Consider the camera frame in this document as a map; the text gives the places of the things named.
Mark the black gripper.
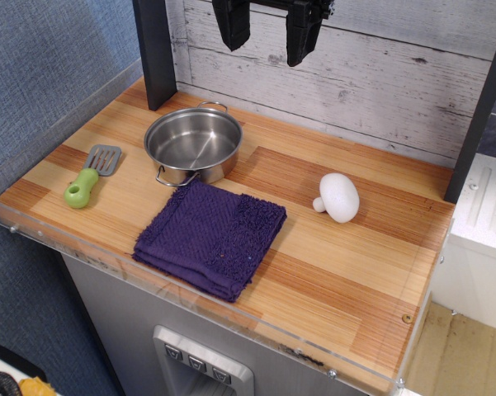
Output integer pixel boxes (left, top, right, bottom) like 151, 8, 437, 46
212, 0, 335, 67

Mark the white toy mushroom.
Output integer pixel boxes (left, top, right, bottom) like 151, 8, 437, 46
313, 173, 360, 224

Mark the stainless steel pot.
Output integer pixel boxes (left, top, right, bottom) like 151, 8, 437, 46
144, 101, 243, 187

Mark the green grey toy spatula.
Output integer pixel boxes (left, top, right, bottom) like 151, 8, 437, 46
64, 144, 122, 209

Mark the purple folded cloth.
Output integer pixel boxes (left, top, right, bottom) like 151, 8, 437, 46
133, 181, 287, 302

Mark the white sink drainboard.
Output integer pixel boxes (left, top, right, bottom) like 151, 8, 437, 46
452, 153, 496, 248

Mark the clear acrylic guard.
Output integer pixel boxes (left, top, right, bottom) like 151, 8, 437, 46
0, 59, 455, 394

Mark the grey toy fridge cabinet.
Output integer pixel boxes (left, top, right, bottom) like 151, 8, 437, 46
63, 255, 364, 395

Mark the silver dispenser panel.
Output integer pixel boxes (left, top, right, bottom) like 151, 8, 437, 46
153, 325, 255, 395

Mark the black yellow object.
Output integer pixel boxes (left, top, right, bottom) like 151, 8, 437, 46
0, 346, 59, 395

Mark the dark left shelf post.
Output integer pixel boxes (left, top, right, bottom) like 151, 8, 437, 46
132, 0, 177, 111

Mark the dark shelf post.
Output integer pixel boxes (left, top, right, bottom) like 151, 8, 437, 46
132, 0, 177, 111
444, 50, 496, 204

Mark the dark right shelf post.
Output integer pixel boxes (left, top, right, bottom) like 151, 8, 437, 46
444, 50, 496, 204

